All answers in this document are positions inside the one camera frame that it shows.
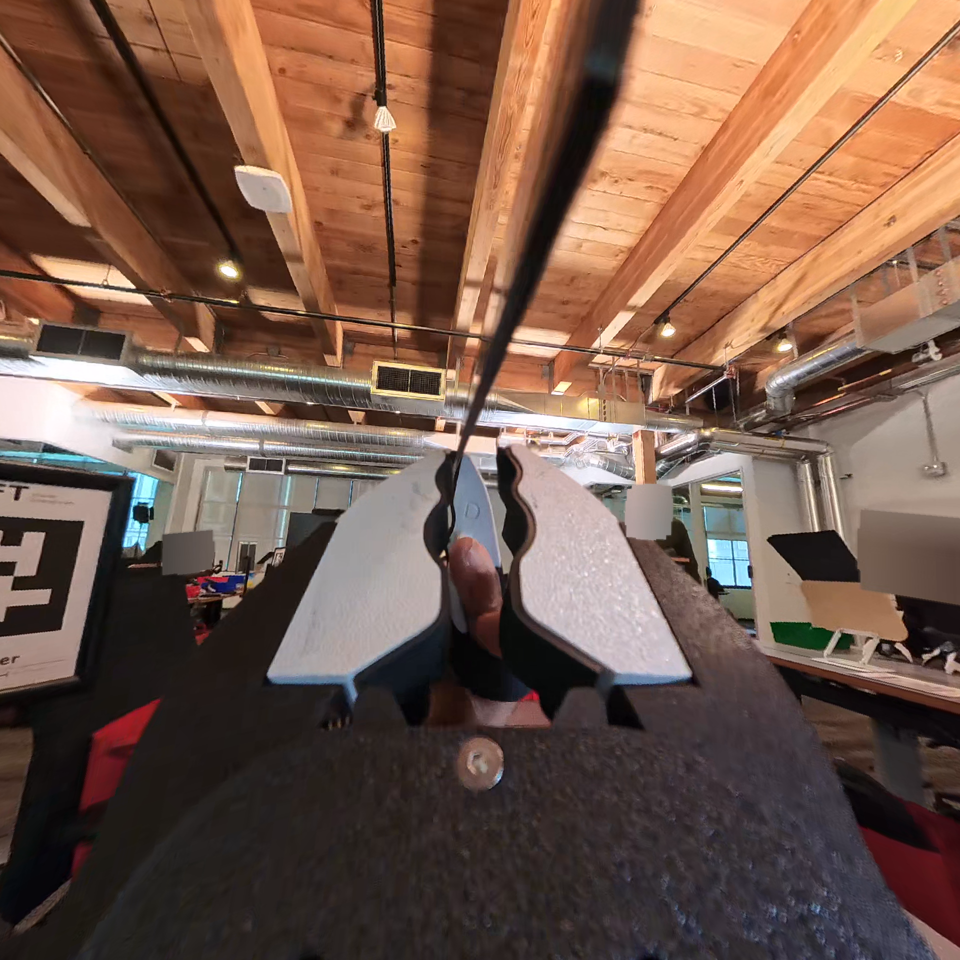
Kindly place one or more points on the silver ventilation duct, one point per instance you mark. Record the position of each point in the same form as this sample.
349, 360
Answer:
810, 371
225, 379

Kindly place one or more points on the white ceiling access point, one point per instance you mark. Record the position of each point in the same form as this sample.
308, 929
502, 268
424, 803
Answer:
262, 189

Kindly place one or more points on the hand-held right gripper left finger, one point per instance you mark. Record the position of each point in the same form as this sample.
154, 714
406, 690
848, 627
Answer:
360, 592

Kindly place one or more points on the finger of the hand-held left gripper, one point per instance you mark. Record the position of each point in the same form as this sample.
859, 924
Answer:
480, 510

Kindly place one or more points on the wooden-rimmed black board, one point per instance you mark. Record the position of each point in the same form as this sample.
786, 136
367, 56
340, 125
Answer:
817, 555

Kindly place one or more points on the track spotlight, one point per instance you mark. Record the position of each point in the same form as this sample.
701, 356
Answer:
784, 344
384, 118
229, 268
667, 328

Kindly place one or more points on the red tote basket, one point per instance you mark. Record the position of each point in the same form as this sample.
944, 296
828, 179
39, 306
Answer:
112, 750

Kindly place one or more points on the framed marker sign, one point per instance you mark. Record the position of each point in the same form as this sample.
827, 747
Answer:
45, 562

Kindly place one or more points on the green plastic bin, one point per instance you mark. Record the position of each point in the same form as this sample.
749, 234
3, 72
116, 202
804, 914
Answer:
802, 636

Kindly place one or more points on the person's left hand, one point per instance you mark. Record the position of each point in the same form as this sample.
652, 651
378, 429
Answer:
476, 592

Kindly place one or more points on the long wooden desk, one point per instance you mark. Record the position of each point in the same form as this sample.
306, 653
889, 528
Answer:
862, 679

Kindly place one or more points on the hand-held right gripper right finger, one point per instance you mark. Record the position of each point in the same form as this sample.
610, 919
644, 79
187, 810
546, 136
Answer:
592, 592

